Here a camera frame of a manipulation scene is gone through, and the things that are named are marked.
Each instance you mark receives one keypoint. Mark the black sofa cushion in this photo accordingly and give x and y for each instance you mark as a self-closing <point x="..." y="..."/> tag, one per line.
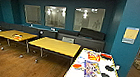
<point x="92" y="34"/>

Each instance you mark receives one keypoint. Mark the orange bowl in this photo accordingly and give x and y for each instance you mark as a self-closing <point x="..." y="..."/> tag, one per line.
<point x="93" y="55"/>

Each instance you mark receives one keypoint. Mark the yellow air hockey table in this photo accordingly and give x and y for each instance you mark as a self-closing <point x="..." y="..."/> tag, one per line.
<point x="78" y="76"/>

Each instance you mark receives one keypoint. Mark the interior glass window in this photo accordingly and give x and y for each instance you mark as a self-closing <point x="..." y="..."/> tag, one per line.
<point x="55" y="16"/>
<point x="32" y="14"/>
<point x="89" y="20"/>

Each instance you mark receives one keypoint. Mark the pale framed wall sign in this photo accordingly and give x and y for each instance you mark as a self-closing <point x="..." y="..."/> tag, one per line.
<point x="130" y="35"/>

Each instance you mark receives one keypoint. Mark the orange flat object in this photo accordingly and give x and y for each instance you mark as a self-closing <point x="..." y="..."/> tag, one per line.
<point x="17" y="36"/>

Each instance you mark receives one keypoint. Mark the yellow wooden table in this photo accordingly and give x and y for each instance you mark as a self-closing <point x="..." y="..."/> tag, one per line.
<point x="6" y="34"/>
<point x="56" y="46"/>

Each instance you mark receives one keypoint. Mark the white wall outlet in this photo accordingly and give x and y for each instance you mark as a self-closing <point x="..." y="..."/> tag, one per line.
<point x="117" y="67"/>

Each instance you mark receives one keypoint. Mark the white bench sign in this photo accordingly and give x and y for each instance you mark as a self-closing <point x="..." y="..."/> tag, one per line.
<point x="68" y="40"/>

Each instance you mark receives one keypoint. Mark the red black game paddle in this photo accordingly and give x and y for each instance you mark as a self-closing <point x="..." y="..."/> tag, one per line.
<point x="106" y="56"/>

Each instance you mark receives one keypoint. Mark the orange game paddle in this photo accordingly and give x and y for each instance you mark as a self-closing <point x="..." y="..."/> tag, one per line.
<point x="78" y="66"/>

